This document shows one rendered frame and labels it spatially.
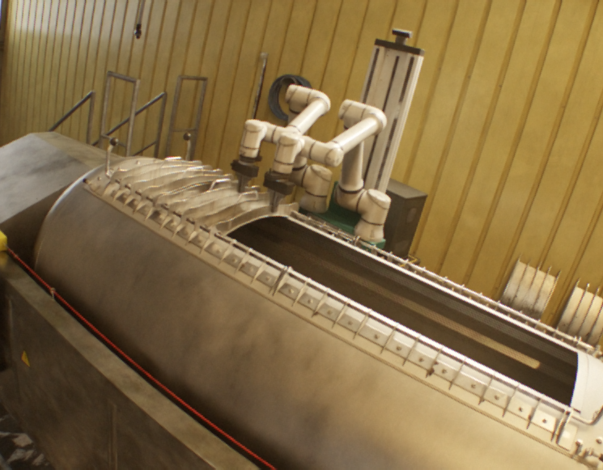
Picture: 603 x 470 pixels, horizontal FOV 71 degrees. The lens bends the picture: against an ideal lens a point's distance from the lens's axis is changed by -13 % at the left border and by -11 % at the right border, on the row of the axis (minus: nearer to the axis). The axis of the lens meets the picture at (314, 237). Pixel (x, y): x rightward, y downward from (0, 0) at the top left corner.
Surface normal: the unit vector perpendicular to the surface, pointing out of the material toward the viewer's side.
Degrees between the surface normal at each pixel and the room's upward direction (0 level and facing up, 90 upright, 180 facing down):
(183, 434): 1
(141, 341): 72
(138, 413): 90
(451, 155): 90
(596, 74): 90
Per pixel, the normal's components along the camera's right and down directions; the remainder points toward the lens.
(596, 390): 0.15, -0.86
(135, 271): -0.27, -0.40
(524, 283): -0.41, -0.13
